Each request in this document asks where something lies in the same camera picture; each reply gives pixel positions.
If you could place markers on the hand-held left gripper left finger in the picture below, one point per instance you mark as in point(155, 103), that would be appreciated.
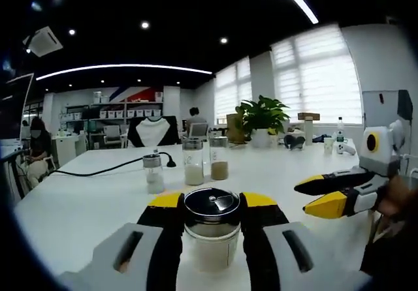
point(156, 255)

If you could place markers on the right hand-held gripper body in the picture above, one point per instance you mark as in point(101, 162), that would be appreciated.
point(379, 154)

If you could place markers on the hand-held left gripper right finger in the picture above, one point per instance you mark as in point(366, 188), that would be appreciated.
point(271, 258)

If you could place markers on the small seasoning bottle white contents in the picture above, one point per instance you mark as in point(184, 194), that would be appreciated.
point(212, 212)
point(153, 173)

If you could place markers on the tall seasoning bottle beige contents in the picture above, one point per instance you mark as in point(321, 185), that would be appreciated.
point(193, 173)

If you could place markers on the tall seasoning bottle brown contents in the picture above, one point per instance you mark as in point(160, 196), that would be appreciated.
point(218, 170)

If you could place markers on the clear water bottle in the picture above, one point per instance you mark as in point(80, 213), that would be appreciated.
point(340, 134)

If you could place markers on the person's right hand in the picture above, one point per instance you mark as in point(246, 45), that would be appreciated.
point(398, 196)

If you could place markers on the white partition board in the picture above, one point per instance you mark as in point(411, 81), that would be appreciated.
point(382, 124)

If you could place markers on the white handheld controller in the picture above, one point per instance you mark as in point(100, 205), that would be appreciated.
point(346, 149)

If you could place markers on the white paper cup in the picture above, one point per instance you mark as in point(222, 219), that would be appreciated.
point(328, 145)

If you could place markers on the dark blue cloth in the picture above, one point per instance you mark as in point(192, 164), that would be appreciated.
point(320, 139)

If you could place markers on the dark hanging cloth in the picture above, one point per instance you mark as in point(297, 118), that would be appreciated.
point(405, 105)

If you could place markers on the white thermos flask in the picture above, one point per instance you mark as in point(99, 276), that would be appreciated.
point(309, 131)

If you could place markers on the flat cardboard box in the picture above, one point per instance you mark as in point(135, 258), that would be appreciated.
point(308, 116)

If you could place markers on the window with white blinds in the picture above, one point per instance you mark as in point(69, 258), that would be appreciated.
point(316, 75)
point(233, 88)

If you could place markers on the green potted plant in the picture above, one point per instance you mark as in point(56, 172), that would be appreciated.
point(261, 113)

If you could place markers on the brown paper bag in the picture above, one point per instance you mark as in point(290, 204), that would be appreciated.
point(233, 128)

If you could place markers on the grey office chair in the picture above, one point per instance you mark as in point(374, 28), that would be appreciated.
point(198, 130)
point(111, 132)

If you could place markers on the white office desk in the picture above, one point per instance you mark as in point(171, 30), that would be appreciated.
point(65, 147)

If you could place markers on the storage shelf with white bins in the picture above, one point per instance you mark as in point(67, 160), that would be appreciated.
point(114, 111)

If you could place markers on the long ceiling light strip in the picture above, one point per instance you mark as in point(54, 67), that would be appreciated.
point(121, 65)
point(308, 12)

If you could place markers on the group of ceiling spotlights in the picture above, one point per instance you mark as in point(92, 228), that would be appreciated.
point(145, 25)

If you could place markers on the ceiling air conditioner unit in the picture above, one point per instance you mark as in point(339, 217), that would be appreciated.
point(44, 41)

